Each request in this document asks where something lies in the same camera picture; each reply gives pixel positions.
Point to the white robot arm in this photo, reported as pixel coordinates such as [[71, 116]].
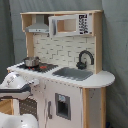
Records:
[[15, 87]]

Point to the wooden toy kitchen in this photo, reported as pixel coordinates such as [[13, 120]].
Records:
[[82, 52]]

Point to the grey toy sink basin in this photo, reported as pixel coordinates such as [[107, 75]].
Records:
[[72, 73]]

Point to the black toy stovetop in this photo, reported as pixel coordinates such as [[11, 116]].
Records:
[[41, 67]]

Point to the silver toy pot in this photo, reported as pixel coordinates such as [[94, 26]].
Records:
[[31, 61]]

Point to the grey ice dispenser panel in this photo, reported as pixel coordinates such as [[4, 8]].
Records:
[[63, 107]]

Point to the white microwave door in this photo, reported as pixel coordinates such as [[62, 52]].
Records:
[[70, 25]]

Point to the white cupboard door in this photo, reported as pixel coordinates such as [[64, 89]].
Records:
[[74, 93]]

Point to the grey range hood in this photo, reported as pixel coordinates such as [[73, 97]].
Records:
[[39, 24]]

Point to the toy oven door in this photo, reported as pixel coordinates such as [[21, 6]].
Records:
[[28, 106]]

